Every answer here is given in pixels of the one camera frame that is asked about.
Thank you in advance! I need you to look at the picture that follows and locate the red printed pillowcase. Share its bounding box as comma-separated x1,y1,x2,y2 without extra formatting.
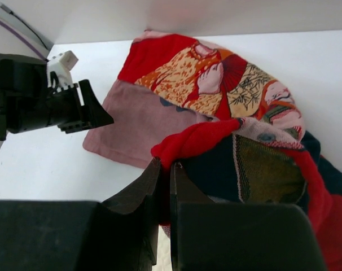
83,30,342,270

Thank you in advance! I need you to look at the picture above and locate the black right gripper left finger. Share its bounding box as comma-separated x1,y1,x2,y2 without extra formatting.
102,158,161,215

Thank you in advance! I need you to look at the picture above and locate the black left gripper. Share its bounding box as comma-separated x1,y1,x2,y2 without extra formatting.
0,54,114,141

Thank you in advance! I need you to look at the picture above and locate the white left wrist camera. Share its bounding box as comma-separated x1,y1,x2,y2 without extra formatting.
47,50,78,88

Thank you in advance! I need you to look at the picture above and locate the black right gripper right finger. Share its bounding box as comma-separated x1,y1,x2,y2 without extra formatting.
170,162,214,206

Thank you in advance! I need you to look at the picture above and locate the black wall cable with plug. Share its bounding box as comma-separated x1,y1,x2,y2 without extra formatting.
0,2,54,50

